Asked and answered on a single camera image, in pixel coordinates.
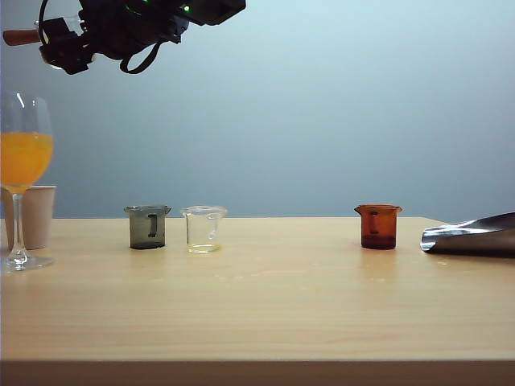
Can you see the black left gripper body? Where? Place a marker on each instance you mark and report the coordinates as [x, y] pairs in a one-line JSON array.
[[120, 32]]

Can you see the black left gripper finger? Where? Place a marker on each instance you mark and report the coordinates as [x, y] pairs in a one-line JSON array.
[[72, 56], [56, 30]]

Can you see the wine glass with orange juice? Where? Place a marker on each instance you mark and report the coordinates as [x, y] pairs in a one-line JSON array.
[[24, 161]]

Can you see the beige paper cup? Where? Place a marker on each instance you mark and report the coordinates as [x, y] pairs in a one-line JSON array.
[[38, 217]]

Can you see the smoky grey measuring cup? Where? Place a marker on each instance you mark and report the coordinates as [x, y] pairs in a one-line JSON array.
[[138, 233]]

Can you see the clear glass measuring cup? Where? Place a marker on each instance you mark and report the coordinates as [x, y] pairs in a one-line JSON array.
[[201, 225]]

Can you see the amber measuring cup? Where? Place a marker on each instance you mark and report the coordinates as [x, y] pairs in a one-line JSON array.
[[382, 229]]

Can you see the silver foil bag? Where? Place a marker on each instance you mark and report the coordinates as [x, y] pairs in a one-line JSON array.
[[475, 241]]

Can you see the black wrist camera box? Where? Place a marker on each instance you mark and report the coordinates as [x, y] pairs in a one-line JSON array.
[[217, 10]]

